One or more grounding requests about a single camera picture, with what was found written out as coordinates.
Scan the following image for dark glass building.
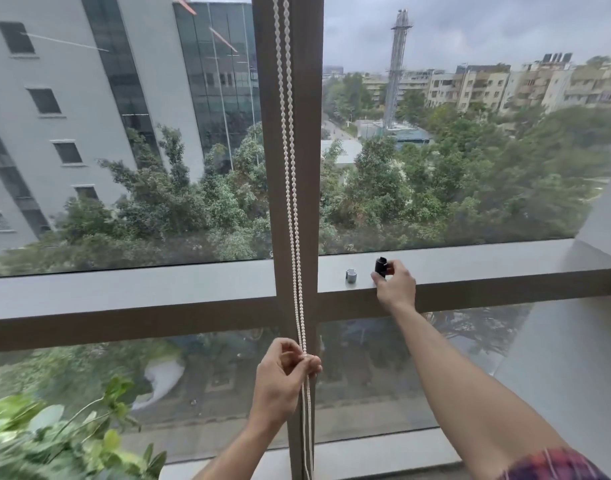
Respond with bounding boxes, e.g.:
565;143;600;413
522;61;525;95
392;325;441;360
173;2;262;171

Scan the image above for brown metal window frame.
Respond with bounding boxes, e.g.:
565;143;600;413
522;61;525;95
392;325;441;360
0;0;611;480

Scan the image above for person's right hand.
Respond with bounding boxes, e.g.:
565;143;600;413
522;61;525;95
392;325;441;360
370;259;417;314

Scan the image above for person's left forearm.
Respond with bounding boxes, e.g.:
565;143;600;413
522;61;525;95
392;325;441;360
193;420;287;480

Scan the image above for grey concrete building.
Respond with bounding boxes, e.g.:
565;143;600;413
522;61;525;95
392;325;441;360
0;0;207;258

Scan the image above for green treetops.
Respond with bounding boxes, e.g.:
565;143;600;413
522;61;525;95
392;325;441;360
0;75;611;278

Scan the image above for person's right forearm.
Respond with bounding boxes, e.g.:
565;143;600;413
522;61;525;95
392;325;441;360
386;301;582;480

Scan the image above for row of beige apartment buildings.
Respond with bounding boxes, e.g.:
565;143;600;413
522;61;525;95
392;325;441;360
361;52;611;126

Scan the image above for plaid shirt sleeve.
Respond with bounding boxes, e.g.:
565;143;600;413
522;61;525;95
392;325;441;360
499;447;611;480

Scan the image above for green leafy plant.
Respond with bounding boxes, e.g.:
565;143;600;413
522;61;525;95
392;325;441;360
0;376;168;480

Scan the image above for tall lattice tower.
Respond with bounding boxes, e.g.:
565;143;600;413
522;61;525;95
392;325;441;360
382;9;414;131

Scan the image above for person's left hand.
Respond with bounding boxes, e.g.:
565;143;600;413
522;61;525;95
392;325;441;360
255;338;323;431

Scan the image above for white bead blind chain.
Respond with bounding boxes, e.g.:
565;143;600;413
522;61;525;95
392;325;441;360
272;0;314;480

